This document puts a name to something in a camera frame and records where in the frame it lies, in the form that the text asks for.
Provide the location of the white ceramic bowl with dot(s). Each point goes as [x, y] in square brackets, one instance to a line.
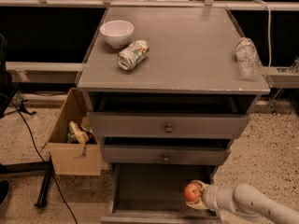
[117, 33]

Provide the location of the black stand base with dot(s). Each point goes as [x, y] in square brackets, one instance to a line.
[45, 166]

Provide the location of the grey drawer cabinet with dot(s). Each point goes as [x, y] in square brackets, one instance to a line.
[191, 66]

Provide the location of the crushed soda can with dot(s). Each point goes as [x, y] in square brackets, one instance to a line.
[134, 54]

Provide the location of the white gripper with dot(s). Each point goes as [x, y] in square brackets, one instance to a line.
[210, 197]

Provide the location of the grey drawer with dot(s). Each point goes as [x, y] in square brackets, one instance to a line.
[166, 150]
[173, 125]
[154, 194]

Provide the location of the grey middle drawer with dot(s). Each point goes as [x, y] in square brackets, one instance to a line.
[166, 150]

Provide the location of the grey top drawer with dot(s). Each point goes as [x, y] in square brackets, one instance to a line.
[173, 125]

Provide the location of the red apple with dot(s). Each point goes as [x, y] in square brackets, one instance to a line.
[192, 192]

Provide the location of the snack packets in box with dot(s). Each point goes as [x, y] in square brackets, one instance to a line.
[81, 134]

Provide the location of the cardboard box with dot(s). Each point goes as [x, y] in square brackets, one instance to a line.
[71, 157]

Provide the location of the clear plastic water bottle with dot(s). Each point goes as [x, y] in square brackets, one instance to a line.
[248, 58]

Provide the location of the grey bottom drawer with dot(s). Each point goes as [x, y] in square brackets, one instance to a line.
[154, 194]

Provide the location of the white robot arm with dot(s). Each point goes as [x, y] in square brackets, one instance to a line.
[243, 201]

